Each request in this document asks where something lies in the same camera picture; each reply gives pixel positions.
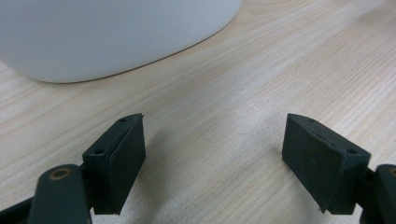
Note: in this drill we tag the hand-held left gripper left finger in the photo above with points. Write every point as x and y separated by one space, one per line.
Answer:
124 161

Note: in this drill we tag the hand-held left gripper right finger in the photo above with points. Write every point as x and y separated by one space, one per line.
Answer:
320 161

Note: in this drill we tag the white lidded trash can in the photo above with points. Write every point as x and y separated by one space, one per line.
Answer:
102 34

